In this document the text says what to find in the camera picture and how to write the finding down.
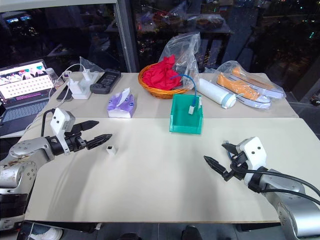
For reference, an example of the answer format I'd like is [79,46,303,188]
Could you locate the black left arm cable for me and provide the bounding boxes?
[40,108,56,138]

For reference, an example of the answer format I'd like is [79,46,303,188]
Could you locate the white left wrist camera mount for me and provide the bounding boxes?
[49,107,76,156]

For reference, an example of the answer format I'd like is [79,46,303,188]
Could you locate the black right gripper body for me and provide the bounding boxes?
[223,151,251,182]

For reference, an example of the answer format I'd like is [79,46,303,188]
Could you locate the orange shoes in bag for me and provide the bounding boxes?
[210,60,287,110]

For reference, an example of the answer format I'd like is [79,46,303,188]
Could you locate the open grey laptop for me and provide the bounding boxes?
[0,58,58,126]

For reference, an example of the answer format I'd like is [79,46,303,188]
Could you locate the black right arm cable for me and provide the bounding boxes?
[246,168,320,209]

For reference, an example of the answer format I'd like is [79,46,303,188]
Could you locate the small white cube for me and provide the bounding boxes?
[105,144,118,156]

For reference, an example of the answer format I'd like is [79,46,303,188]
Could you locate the small clear bottle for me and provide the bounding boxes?
[45,67,57,85]

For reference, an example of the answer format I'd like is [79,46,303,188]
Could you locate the large clear plastic bag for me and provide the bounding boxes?
[158,31,202,97]

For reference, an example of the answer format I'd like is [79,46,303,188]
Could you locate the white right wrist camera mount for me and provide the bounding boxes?
[235,136,267,187]

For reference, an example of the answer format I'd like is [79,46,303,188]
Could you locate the dark rounded shape under table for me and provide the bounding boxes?
[180,224,201,240]

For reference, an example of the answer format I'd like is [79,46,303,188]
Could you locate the orange wicker basket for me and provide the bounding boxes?
[137,62,199,100]

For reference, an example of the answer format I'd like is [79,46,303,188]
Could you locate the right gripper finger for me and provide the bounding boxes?
[221,142,239,158]
[203,155,231,178]

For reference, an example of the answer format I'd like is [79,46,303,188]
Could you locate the green plastic bin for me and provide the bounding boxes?
[168,93,205,136]

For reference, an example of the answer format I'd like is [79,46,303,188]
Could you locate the orange canvas shoe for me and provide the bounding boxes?
[231,66,286,99]
[215,72,272,109]

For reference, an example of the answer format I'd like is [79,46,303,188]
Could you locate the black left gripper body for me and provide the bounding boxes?
[64,124,89,153]

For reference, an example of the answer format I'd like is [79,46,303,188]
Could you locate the purple tissue pack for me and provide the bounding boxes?
[106,87,137,119]

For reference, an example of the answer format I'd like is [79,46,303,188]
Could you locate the white charger block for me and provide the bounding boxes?
[68,70,100,101]

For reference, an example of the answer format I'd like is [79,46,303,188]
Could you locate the blue cable with charger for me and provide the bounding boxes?
[170,73,204,116]

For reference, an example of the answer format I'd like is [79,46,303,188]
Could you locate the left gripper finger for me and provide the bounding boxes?
[85,133,114,151]
[71,120,101,134]

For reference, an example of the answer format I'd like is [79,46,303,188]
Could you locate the white charger cable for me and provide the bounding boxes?
[48,63,86,101]

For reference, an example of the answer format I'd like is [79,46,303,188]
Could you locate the grey window frame post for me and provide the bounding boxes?
[113,0,141,74]

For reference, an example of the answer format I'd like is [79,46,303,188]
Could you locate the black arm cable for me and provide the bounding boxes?
[246,168,320,209]
[40,108,56,138]

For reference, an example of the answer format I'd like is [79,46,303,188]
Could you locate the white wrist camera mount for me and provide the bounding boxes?
[49,107,76,156]
[235,136,267,187]

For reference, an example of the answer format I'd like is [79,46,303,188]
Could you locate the small clear plastic bag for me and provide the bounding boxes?
[79,55,106,76]

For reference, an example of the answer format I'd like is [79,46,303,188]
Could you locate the black handheld controller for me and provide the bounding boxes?
[89,68,122,95]

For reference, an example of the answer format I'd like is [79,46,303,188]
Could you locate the red cloth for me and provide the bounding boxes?
[142,55,185,91]

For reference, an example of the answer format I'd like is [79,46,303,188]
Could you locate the white sneaker under table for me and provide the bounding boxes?
[24,223,64,240]

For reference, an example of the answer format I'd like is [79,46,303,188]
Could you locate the white cylindrical bottle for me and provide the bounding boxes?
[198,77,237,110]

